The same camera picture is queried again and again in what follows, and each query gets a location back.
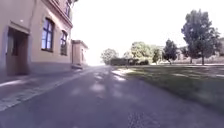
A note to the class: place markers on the group of distant trees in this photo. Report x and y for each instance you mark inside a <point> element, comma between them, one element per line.
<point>140,50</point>

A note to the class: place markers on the pale cobbled kerb strip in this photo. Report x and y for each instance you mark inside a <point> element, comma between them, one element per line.
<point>20,97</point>

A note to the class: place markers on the beige building with blue windows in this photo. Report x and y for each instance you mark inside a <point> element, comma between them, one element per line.
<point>33,33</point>

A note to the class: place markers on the small beige annex building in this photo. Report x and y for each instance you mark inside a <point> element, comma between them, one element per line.
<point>79,51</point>

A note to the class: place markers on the grey asphalt road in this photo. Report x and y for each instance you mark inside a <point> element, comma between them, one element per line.
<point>100,106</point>

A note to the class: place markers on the small dark tree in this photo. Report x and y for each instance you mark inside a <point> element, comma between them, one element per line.
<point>170,50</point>

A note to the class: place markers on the tall tree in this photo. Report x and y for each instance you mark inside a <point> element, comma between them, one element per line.
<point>200,33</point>

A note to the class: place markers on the grey paved sidewalk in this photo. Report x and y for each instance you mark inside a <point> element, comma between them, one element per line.
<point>20,87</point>

